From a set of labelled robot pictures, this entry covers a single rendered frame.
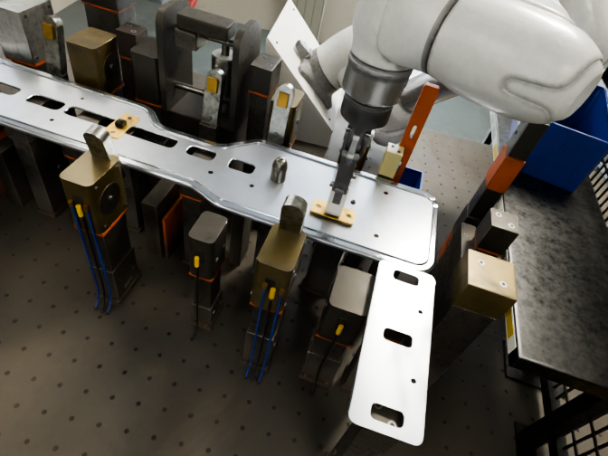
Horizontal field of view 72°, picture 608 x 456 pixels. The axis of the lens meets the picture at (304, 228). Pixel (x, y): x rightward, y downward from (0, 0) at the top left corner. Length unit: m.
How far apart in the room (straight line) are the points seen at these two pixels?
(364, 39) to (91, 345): 0.76
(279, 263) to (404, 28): 0.35
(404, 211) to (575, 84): 0.44
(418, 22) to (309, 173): 0.43
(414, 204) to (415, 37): 0.42
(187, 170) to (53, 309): 0.42
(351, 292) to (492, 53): 0.41
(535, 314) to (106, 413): 0.76
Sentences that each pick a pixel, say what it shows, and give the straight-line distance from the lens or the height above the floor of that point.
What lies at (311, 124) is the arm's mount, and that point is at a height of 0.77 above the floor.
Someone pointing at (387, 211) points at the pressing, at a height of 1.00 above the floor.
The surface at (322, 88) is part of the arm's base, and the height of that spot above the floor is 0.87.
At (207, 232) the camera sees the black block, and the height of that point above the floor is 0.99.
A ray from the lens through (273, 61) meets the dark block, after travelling 0.99.
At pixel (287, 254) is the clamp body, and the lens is 0.65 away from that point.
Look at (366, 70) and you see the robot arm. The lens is 0.59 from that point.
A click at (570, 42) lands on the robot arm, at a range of 0.52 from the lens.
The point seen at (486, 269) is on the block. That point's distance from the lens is 0.74.
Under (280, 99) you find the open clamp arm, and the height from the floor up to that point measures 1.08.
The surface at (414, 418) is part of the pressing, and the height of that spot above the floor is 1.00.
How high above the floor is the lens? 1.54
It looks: 46 degrees down
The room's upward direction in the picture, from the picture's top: 14 degrees clockwise
